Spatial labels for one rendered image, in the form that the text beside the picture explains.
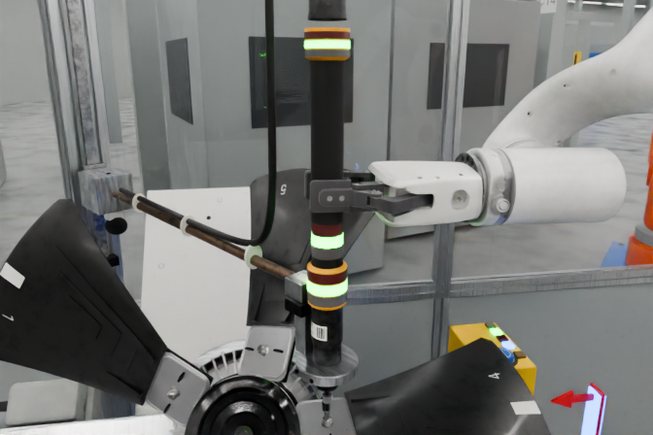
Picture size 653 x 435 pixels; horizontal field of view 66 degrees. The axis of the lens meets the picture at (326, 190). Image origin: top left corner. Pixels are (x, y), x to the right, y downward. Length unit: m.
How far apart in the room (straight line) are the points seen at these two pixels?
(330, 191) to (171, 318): 0.48
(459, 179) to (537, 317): 1.14
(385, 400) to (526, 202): 0.30
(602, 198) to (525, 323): 1.04
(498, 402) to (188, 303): 0.50
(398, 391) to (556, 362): 1.09
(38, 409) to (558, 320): 1.33
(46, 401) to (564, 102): 0.77
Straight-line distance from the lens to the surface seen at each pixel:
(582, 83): 0.63
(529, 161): 0.55
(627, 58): 0.60
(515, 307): 1.56
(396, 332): 1.45
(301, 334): 0.59
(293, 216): 0.69
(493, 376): 0.72
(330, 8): 0.48
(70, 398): 0.82
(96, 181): 1.01
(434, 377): 0.71
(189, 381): 0.63
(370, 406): 0.66
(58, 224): 0.67
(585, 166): 0.59
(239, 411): 0.58
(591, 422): 0.79
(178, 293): 0.90
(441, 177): 0.50
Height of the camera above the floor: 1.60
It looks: 15 degrees down
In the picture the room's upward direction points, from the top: straight up
